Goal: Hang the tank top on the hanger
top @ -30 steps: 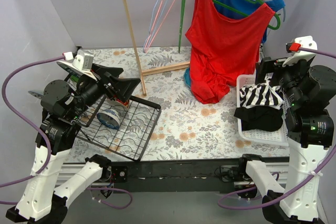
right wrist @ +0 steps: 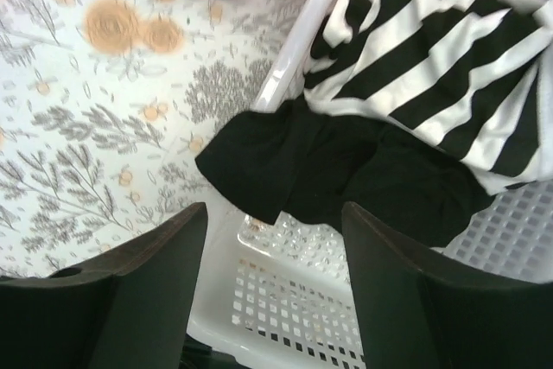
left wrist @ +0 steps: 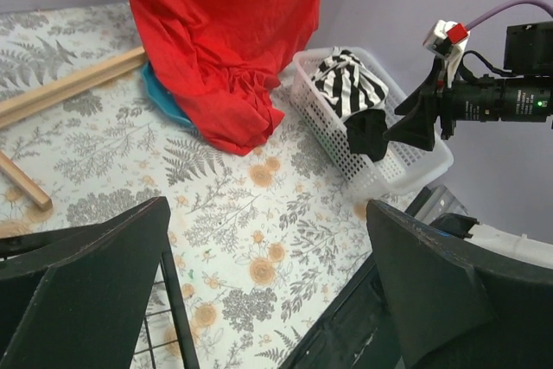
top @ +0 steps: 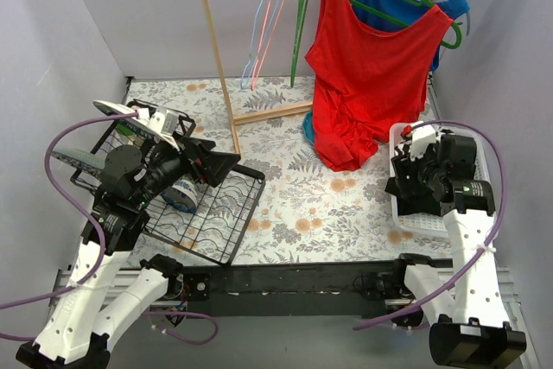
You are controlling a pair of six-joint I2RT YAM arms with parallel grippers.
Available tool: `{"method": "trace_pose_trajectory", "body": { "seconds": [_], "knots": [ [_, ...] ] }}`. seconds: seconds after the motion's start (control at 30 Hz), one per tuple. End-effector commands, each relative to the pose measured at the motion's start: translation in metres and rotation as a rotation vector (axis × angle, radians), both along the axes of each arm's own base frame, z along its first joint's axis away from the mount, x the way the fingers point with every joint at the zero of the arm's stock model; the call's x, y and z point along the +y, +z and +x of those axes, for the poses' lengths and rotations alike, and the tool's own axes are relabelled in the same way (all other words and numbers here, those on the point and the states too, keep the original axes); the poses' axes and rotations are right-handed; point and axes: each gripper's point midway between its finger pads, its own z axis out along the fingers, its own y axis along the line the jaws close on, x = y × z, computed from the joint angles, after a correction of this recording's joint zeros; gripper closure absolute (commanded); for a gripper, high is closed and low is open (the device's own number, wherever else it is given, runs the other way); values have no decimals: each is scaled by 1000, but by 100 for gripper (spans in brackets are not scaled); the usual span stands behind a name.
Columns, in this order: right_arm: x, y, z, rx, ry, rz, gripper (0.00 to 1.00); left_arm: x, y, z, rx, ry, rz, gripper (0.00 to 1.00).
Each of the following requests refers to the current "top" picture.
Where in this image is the green hanger on rack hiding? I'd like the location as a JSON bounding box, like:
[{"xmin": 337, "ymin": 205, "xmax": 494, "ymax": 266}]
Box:
[{"xmin": 290, "ymin": 0, "xmax": 308, "ymax": 87}]

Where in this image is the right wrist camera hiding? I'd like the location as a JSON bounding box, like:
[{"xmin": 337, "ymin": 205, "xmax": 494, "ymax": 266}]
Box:
[{"xmin": 401, "ymin": 122, "xmax": 436, "ymax": 162}]

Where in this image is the teal dish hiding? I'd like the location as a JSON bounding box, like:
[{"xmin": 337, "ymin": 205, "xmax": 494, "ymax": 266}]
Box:
[{"xmin": 302, "ymin": 111, "xmax": 315, "ymax": 147}]

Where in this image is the wooden clothes rack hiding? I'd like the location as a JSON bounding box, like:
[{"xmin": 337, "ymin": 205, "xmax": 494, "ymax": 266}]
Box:
[{"xmin": 191, "ymin": 0, "xmax": 457, "ymax": 158}]

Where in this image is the black wire dish rack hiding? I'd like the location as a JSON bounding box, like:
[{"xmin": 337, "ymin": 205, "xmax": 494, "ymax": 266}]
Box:
[{"xmin": 60, "ymin": 99, "xmax": 265, "ymax": 266}]

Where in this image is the blue tank top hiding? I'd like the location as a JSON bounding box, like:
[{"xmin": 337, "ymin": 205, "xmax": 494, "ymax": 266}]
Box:
[{"xmin": 353, "ymin": 0, "xmax": 470, "ymax": 72}]

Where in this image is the pink wire hanger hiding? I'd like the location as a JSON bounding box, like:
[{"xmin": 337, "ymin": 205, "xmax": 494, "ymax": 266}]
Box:
[{"xmin": 249, "ymin": 0, "xmax": 295, "ymax": 90}]

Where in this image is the grey patterned plate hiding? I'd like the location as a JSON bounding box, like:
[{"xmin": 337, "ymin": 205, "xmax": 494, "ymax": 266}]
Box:
[{"xmin": 52, "ymin": 148, "xmax": 105, "ymax": 170}]

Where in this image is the black tank top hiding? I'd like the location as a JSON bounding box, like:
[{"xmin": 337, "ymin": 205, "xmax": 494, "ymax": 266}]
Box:
[{"xmin": 385, "ymin": 177, "xmax": 402, "ymax": 199}]

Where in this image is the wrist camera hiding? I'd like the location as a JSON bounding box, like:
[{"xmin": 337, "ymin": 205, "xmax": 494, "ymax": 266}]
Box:
[
  {"xmin": 401, "ymin": 122, "xmax": 436, "ymax": 162},
  {"xmin": 136, "ymin": 107, "xmax": 179, "ymax": 148}
]

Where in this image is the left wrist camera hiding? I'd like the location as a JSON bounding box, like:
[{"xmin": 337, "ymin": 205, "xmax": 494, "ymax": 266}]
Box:
[{"xmin": 136, "ymin": 107, "xmax": 179, "ymax": 148}]

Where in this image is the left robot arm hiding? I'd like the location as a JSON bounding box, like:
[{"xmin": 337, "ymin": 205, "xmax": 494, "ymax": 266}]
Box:
[{"xmin": 16, "ymin": 137, "xmax": 240, "ymax": 368}]

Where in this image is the red tank top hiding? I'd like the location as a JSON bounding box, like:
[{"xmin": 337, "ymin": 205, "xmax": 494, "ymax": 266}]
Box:
[{"xmin": 305, "ymin": 0, "xmax": 453, "ymax": 171}]

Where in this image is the purple cable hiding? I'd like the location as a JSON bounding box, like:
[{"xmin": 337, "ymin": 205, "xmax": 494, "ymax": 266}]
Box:
[
  {"xmin": 352, "ymin": 120, "xmax": 507, "ymax": 332},
  {"xmin": 0, "ymin": 111, "xmax": 219, "ymax": 347}
]

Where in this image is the blue patterned bowl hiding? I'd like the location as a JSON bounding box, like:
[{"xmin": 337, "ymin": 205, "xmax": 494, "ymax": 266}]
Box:
[{"xmin": 161, "ymin": 178, "xmax": 198, "ymax": 213}]

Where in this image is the white green rimmed plate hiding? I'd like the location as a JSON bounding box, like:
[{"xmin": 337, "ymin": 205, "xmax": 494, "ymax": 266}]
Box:
[{"xmin": 93, "ymin": 100, "xmax": 180, "ymax": 150}]

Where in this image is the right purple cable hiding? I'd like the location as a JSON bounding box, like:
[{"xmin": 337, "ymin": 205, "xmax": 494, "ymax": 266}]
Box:
[{"xmin": 352, "ymin": 120, "xmax": 507, "ymax": 332}]

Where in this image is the white plastic basket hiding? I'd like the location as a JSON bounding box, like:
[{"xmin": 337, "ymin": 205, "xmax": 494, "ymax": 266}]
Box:
[{"xmin": 389, "ymin": 123, "xmax": 490, "ymax": 238}]

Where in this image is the blue wire hanger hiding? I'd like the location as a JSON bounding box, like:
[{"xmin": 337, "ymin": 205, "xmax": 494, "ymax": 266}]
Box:
[{"xmin": 240, "ymin": 0, "xmax": 291, "ymax": 90}]

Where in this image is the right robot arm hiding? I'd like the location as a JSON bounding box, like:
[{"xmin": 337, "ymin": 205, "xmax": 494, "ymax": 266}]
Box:
[{"xmin": 386, "ymin": 125, "xmax": 526, "ymax": 368}]

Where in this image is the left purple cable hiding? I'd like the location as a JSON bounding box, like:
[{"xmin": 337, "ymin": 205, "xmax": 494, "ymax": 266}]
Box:
[{"xmin": 0, "ymin": 111, "xmax": 219, "ymax": 347}]

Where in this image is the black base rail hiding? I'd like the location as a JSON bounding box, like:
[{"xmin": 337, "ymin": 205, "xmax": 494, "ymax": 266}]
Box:
[{"xmin": 182, "ymin": 258, "xmax": 413, "ymax": 319}]

